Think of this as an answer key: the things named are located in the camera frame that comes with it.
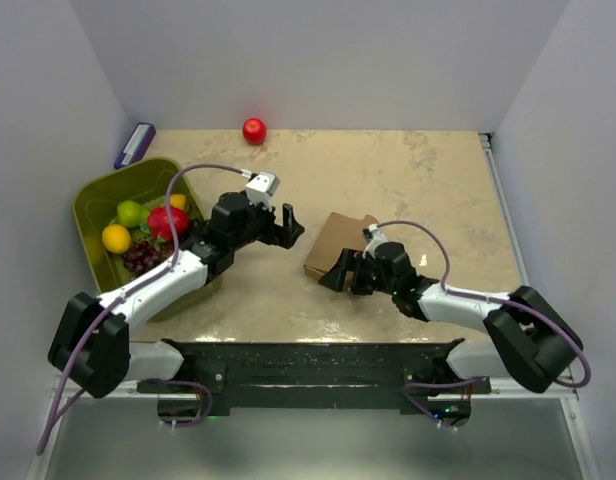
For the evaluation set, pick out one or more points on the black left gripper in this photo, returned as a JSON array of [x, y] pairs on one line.
[[285, 235]]

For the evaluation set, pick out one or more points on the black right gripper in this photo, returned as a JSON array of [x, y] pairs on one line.
[[350, 260]]

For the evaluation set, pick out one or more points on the brown cardboard paper box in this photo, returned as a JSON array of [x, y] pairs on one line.
[[339, 232]]

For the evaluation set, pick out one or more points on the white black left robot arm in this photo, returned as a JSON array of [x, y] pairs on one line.
[[92, 345]]

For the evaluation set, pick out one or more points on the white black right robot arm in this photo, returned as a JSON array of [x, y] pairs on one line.
[[528, 340]]

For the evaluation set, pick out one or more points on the purple white small box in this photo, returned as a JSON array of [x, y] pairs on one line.
[[136, 146]]

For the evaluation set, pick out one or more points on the small orange fruit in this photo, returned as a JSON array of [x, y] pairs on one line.
[[179, 201]]

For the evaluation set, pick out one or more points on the red apple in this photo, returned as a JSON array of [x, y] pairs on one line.
[[254, 131]]

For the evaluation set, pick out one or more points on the red dragon fruit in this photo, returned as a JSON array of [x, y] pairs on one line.
[[159, 226]]

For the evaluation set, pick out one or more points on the olive green plastic bin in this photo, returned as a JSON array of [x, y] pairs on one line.
[[95, 207]]

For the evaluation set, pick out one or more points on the dark purple grapes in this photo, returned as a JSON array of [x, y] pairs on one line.
[[144, 256]]

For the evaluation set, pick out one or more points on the green pear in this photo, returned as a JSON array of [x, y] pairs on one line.
[[131, 214]]

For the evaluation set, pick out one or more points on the yellow lemon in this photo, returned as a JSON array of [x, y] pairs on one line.
[[116, 239]]

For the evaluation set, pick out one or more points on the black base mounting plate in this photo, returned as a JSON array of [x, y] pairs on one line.
[[384, 376]]

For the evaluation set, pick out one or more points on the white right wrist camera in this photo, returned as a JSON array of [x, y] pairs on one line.
[[374, 237]]

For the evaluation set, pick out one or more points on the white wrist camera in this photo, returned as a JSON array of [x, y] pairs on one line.
[[374, 237], [261, 188]]

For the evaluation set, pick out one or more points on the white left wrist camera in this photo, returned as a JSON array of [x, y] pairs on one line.
[[261, 188]]

